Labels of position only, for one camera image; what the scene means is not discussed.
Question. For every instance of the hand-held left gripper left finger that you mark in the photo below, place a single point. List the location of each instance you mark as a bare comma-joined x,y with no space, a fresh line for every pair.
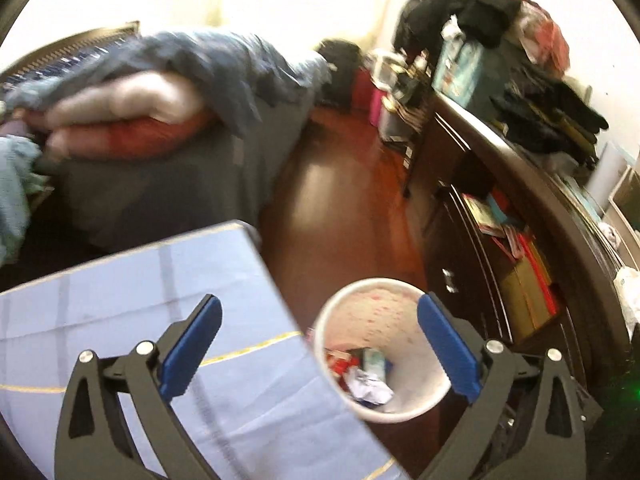
192,347

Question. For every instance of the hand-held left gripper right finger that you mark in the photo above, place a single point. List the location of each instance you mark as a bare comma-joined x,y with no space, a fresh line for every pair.
447,345

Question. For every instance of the white trash bin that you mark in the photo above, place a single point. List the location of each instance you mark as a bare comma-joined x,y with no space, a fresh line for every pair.
370,305

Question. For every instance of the white paper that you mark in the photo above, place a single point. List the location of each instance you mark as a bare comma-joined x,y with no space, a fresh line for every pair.
367,385

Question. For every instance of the red snack bag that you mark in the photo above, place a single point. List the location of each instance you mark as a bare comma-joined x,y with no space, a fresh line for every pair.
340,360

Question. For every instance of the teal packet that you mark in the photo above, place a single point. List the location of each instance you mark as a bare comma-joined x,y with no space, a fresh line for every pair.
373,361

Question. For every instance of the light blue checked tablecloth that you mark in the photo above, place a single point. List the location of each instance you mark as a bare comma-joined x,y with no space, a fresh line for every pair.
125,285

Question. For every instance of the row of books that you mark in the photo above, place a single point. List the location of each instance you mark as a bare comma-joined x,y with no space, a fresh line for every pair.
525,280

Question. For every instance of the white plastic bag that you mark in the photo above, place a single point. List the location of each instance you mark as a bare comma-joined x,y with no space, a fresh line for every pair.
629,300

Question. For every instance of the bed with grey sheet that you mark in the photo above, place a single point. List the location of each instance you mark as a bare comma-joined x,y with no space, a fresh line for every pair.
175,185

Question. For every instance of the dark wooden dresser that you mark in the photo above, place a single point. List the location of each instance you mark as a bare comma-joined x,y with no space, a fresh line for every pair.
500,160

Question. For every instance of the white box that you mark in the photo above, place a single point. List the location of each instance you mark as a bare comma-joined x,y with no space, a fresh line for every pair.
625,200

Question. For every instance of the light blue cloth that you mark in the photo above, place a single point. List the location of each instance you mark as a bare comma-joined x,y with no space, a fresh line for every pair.
17,200

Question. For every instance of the pink bin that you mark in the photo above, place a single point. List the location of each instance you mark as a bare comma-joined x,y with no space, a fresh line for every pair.
377,107

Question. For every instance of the stack of folded dark clothes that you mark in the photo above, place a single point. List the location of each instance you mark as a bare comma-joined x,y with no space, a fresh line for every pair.
550,110

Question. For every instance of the red suitcase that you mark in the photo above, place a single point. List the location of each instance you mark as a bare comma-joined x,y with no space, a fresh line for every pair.
363,90

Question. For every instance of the teal printed box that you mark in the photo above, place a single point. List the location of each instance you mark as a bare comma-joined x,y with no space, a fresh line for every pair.
470,72

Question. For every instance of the clear storage box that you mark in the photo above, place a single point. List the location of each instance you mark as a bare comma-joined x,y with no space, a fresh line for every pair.
387,67

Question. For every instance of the blue blanket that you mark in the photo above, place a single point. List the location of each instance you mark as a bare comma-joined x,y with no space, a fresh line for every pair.
200,60

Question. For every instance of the black suitcase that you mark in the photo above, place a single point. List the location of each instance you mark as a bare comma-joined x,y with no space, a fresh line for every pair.
340,70

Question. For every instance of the pink cloth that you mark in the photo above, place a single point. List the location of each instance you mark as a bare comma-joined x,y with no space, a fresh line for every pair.
545,35

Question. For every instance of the black hanging jacket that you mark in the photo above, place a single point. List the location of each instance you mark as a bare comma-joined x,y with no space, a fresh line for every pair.
430,5

